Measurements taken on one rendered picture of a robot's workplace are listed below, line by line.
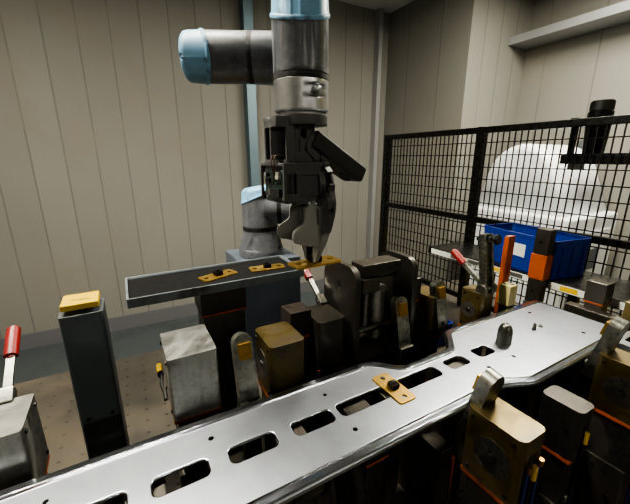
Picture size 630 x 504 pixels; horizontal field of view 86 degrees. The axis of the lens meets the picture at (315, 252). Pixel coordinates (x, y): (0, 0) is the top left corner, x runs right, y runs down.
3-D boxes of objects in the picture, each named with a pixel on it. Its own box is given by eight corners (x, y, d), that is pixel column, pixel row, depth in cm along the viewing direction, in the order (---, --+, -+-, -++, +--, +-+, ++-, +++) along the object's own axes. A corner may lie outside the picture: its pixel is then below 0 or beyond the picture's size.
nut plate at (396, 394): (417, 398, 61) (417, 392, 61) (401, 405, 59) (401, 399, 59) (386, 373, 68) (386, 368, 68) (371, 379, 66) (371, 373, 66)
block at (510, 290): (493, 397, 106) (511, 286, 96) (482, 390, 109) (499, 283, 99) (500, 393, 107) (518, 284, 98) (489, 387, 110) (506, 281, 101)
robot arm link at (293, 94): (308, 89, 51) (342, 79, 45) (309, 122, 53) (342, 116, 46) (263, 84, 47) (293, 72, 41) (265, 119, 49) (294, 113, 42)
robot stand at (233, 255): (232, 349, 132) (225, 250, 121) (280, 337, 141) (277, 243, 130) (248, 378, 115) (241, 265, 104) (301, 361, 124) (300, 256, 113)
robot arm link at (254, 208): (245, 222, 120) (242, 183, 117) (283, 221, 121) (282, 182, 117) (239, 228, 109) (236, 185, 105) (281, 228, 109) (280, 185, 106)
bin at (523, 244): (551, 280, 111) (558, 241, 108) (478, 256, 139) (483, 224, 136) (585, 274, 117) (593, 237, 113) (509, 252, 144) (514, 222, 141)
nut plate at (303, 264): (298, 270, 51) (298, 262, 50) (286, 264, 54) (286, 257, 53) (342, 261, 55) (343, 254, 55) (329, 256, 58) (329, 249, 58)
